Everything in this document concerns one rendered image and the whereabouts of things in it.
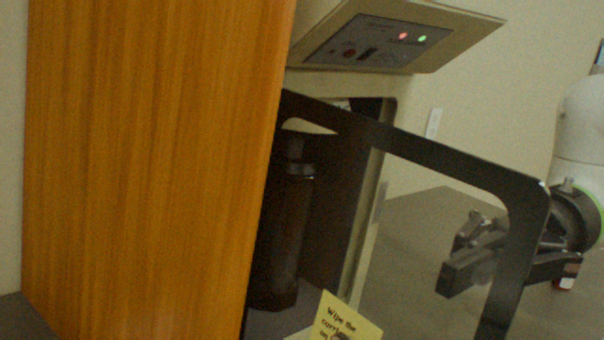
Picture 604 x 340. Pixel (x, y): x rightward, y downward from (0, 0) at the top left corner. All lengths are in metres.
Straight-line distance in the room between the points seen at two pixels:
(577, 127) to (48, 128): 0.71
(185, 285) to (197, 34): 0.25
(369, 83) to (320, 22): 0.23
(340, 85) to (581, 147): 0.32
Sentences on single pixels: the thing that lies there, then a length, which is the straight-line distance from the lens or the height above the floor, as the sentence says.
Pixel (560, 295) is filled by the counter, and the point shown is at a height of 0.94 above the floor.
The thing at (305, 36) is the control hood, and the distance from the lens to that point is 0.55.
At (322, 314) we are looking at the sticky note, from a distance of 0.58.
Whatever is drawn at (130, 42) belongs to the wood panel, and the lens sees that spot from 0.64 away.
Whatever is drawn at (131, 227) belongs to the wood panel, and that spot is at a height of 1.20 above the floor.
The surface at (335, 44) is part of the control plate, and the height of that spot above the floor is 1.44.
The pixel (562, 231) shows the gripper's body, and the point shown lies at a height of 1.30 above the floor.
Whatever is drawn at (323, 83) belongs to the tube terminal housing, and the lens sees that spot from 0.67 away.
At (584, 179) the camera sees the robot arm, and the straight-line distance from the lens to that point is 0.78.
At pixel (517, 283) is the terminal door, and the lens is 0.46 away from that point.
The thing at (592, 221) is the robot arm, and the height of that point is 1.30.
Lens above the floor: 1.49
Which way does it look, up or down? 18 degrees down
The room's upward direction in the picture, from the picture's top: 11 degrees clockwise
